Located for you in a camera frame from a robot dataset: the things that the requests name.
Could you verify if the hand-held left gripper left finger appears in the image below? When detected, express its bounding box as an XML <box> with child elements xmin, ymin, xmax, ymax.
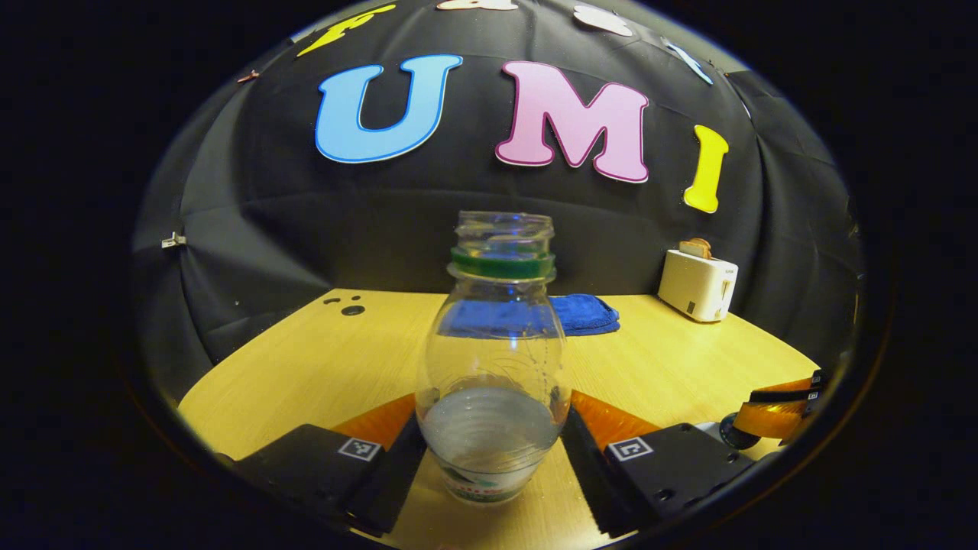
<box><xmin>218</xmin><ymin>393</ymin><xmax>429</xmax><ymax>537</ymax></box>

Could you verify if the dark blue teacup lid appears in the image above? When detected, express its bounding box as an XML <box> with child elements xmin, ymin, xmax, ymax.
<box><xmin>718</xmin><ymin>416</ymin><xmax>762</xmax><ymax>451</ymax></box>

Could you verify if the black backdrop cloth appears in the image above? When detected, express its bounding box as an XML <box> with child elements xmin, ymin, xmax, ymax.
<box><xmin>130</xmin><ymin>0</ymin><xmax>868</xmax><ymax>383</ymax></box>

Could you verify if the white toaster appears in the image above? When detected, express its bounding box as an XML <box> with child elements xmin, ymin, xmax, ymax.
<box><xmin>658</xmin><ymin>248</ymin><xmax>740</xmax><ymax>323</ymax></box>

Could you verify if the blue folded towel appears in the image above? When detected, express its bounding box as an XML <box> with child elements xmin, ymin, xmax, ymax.
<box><xmin>439</xmin><ymin>294</ymin><xmax>621</xmax><ymax>338</ymax></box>

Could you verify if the clear plastic water bottle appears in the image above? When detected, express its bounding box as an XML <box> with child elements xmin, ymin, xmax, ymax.
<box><xmin>415</xmin><ymin>211</ymin><xmax>572</xmax><ymax>505</ymax></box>

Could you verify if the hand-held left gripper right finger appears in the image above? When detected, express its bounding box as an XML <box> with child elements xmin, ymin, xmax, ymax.
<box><xmin>560</xmin><ymin>390</ymin><xmax>756</xmax><ymax>539</ymax></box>

